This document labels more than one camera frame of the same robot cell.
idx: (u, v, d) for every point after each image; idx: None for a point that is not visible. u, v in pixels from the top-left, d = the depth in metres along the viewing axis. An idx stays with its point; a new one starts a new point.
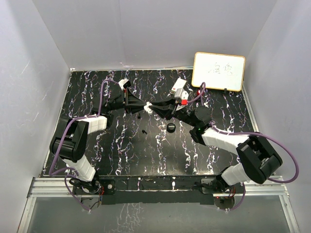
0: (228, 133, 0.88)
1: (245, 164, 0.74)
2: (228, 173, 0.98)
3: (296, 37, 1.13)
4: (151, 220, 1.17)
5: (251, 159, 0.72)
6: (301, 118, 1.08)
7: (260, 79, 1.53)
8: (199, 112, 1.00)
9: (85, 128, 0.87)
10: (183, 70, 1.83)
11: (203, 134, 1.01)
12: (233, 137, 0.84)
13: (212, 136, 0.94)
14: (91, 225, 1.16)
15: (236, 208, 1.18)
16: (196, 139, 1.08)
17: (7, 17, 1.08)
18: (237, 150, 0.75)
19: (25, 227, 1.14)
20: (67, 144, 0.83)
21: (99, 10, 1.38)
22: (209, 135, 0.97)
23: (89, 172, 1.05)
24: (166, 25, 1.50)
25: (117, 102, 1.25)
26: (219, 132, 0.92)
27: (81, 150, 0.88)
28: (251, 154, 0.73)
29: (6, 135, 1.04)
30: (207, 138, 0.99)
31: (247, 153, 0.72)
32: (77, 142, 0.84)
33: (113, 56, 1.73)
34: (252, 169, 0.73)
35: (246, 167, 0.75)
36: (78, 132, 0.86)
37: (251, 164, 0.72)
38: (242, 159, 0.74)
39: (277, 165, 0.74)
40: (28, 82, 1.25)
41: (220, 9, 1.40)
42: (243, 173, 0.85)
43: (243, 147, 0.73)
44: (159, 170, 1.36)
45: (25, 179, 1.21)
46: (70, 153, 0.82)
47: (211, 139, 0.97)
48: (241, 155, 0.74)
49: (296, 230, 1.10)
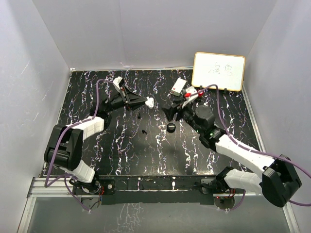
0: (250, 149, 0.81)
1: (267, 189, 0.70)
2: (233, 178, 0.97)
3: (296, 37, 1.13)
4: (151, 220, 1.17)
5: (277, 188, 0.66)
6: (301, 118, 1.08)
7: (260, 79, 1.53)
8: (201, 111, 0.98)
9: (79, 136, 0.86)
10: (183, 70, 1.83)
11: (216, 143, 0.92)
12: (257, 156, 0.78)
13: (229, 148, 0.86)
14: (91, 225, 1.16)
15: (236, 208, 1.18)
16: (207, 144, 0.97)
17: (8, 18, 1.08)
18: (262, 175, 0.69)
19: (25, 227, 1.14)
20: (62, 153, 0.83)
21: (99, 10, 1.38)
22: (225, 145, 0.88)
23: (88, 173, 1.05)
24: (166, 25, 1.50)
25: (117, 100, 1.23)
26: (239, 145, 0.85)
27: (77, 157, 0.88)
28: (278, 182, 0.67)
29: (6, 135, 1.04)
30: (221, 148, 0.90)
31: (274, 181, 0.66)
32: (71, 151, 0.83)
33: (113, 56, 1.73)
34: (274, 196, 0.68)
35: (268, 192, 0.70)
36: (73, 141, 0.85)
37: (276, 192, 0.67)
38: (265, 184, 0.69)
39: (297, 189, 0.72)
40: (28, 82, 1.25)
41: (220, 10, 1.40)
42: (252, 188, 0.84)
43: (269, 174, 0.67)
44: (159, 171, 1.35)
45: (25, 179, 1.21)
46: (65, 162, 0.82)
47: (226, 150, 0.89)
48: (266, 181, 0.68)
49: (296, 230, 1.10)
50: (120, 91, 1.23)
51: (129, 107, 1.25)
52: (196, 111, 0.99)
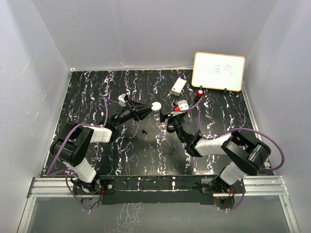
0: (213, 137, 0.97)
1: (235, 159, 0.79)
2: (226, 174, 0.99)
3: (296, 37, 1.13)
4: (151, 220, 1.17)
5: (237, 153, 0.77)
6: (301, 118, 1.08)
7: (260, 79, 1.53)
8: (187, 126, 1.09)
9: (89, 134, 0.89)
10: (183, 69, 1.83)
11: (196, 146, 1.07)
12: (220, 138, 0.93)
13: (203, 145, 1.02)
14: (91, 225, 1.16)
15: (236, 208, 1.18)
16: (192, 153, 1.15)
17: (8, 18, 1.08)
18: (222, 148, 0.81)
19: (25, 227, 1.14)
20: (68, 148, 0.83)
21: (99, 10, 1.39)
22: (201, 143, 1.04)
23: (89, 173, 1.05)
24: (166, 25, 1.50)
25: (126, 112, 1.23)
26: (208, 139, 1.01)
27: (81, 155, 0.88)
28: (236, 148, 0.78)
29: (6, 135, 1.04)
30: (200, 147, 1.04)
31: (231, 148, 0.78)
32: (77, 146, 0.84)
33: (113, 56, 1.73)
34: (243, 162, 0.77)
35: (239, 163, 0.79)
36: (81, 138, 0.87)
37: (238, 157, 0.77)
38: (231, 156, 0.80)
39: (266, 153, 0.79)
40: (28, 82, 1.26)
41: (220, 9, 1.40)
42: (237, 170, 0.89)
43: (228, 144, 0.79)
44: (159, 170, 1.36)
45: (25, 179, 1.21)
46: (69, 157, 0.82)
47: (203, 148, 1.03)
48: (228, 152, 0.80)
49: (296, 230, 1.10)
50: (126, 104, 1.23)
51: (137, 115, 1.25)
52: (182, 126, 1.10)
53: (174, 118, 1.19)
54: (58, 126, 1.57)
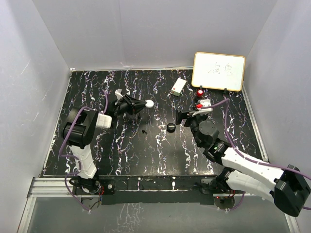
0: (257, 162, 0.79)
1: (279, 199, 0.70)
2: (237, 183, 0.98)
3: (296, 37, 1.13)
4: (151, 220, 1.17)
5: (290, 198, 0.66)
6: (301, 118, 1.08)
7: (260, 79, 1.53)
8: (204, 126, 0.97)
9: (95, 116, 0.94)
10: (183, 70, 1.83)
11: (223, 157, 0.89)
12: (266, 168, 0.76)
13: (236, 162, 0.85)
14: (91, 225, 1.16)
15: (236, 208, 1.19)
16: (212, 159, 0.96)
17: (8, 18, 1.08)
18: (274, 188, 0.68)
19: (25, 227, 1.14)
20: (77, 130, 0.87)
21: (99, 10, 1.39)
22: (232, 159, 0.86)
23: (91, 168, 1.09)
24: (166, 25, 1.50)
25: (124, 105, 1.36)
26: (246, 158, 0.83)
27: (89, 136, 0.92)
28: (290, 192, 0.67)
29: (6, 135, 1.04)
30: (229, 162, 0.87)
31: (287, 193, 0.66)
32: (86, 127, 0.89)
33: (113, 56, 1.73)
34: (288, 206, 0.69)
35: (282, 202, 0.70)
36: (88, 119, 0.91)
37: (289, 202, 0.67)
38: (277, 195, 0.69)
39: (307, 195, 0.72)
40: (28, 82, 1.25)
41: (220, 9, 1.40)
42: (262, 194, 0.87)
43: (283, 188, 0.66)
44: (159, 170, 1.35)
45: (25, 179, 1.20)
46: (79, 137, 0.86)
47: (233, 164, 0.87)
48: (278, 192, 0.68)
49: (296, 230, 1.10)
50: (124, 98, 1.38)
51: (133, 109, 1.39)
52: (198, 129, 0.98)
53: (193, 118, 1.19)
54: (59, 126, 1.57)
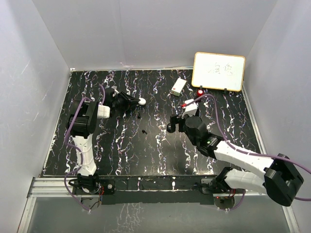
0: (248, 153, 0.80)
1: (272, 190, 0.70)
2: (235, 180, 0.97)
3: (296, 36, 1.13)
4: (151, 220, 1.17)
5: (281, 188, 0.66)
6: (301, 118, 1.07)
7: (259, 79, 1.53)
8: (191, 121, 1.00)
9: (96, 106, 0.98)
10: (183, 69, 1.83)
11: (215, 150, 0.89)
12: (256, 158, 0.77)
13: (228, 154, 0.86)
14: (91, 225, 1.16)
15: (236, 208, 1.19)
16: (206, 153, 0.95)
17: (8, 18, 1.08)
18: (265, 177, 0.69)
19: (25, 227, 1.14)
20: (81, 120, 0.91)
21: (99, 10, 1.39)
22: (224, 151, 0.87)
23: (91, 164, 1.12)
24: (166, 25, 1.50)
25: (121, 100, 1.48)
26: (237, 149, 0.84)
27: (93, 126, 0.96)
28: (280, 180, 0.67)
29: (6, 135, 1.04)
30: (221, 155, 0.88)
31: (277, 181, 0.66)
32: (89, 117, 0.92)
33: (113, 56, 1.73)
34: (280, 196, 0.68)
35: (275, 193, 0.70)
36: (90, 109, 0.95)
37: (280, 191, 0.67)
38: (269, 185, 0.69)
39: (300, 185, 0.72)
40: (28, 82, 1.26)
41: (220, 9, 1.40)
42: (256, 188, 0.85)
43: (272, 175, 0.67)
44: (159, 170, 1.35)
45: (25, 179, 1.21)
46: (84, 126, 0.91)
47: (225, 156, 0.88)
48: (268, 182, 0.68)
49: (296, 230, 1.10)
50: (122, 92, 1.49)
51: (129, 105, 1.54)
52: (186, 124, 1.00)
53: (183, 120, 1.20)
54: (59, 126, 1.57)
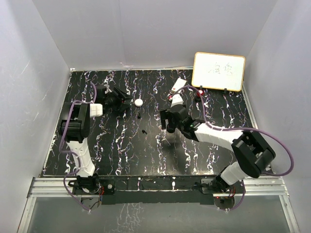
0: (221, 129, 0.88)
1: (240, 159, 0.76)
2: (226, 172, 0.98)
3: (296, 37, 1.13)
4: (151, 220, 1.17)
5: (246, 154, 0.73)
6: (301, 118, 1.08)
7: (259, 79, 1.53)
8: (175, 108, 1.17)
9: (88, 108, 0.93)
10: (183, 70, 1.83)
11: (196, 131, 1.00)
12: (227, 132, 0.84)
13: (205, 132, 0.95)
14: (91, 225, 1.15)
15: (236, 208, 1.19)
16: (189, 136, 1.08)
17: (8, 18, 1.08)
18: (232, 146, 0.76)
19: (25, 228, 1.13)
20: (74, 124, 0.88)
21: (99, 10, 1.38)
22: (202, 130, 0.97)
23: (89, 165, 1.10)
24: (166, 25, 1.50)
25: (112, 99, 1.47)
26: (213, 128, 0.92)
27: (87, 129, 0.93)
28: (246, 149, 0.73)
29: (6, 135, 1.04)
30: (200, 134, 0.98)
31: (242, 148, 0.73)
32: (82, 122, 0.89)
33: (113, 56, 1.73)
34: (248, 164, 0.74)
35: (244, 163, 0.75)
36: (82, 112, 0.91)
37: (246, 158, 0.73)
38: (237, 155, 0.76)
39: (270, 158, 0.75)
40: (28, 82, 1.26)
41: (220, 9, 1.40)
42: (240, 170, 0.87)
43: (238, 144, 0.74)
44: (159, 170, 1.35)
45: (25, 179, 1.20)
46: (78, 131, 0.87)
47: (203, 135, 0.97)
48: (236, 151, 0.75)
49: (296, 230, 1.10)
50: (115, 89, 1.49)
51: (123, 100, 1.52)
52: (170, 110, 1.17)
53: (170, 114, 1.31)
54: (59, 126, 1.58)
